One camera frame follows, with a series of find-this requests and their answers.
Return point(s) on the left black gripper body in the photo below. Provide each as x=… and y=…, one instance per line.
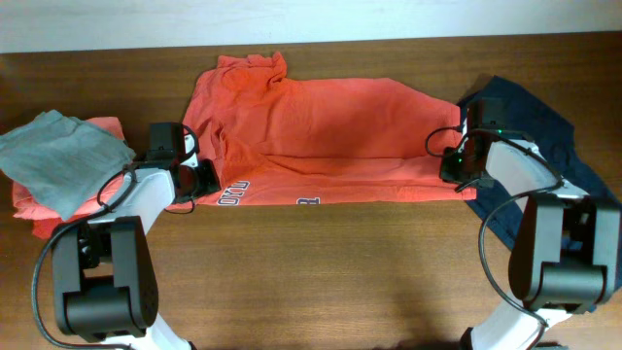
x=202, y=182

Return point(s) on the folded grey garment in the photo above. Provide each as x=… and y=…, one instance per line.
x=62, y=161

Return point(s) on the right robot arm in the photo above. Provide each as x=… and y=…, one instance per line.
x=564, y=258

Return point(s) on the navy blue garment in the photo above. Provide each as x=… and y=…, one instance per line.
x=553, y=136

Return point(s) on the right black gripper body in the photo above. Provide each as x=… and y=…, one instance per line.
x=456, y=168

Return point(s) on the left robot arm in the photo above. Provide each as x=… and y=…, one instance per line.
x=104, y=282

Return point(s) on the folded orange garment stack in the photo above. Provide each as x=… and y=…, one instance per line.
x=44, y=219

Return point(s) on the orange red t-shirt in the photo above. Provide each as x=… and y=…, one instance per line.
x=278, y=141

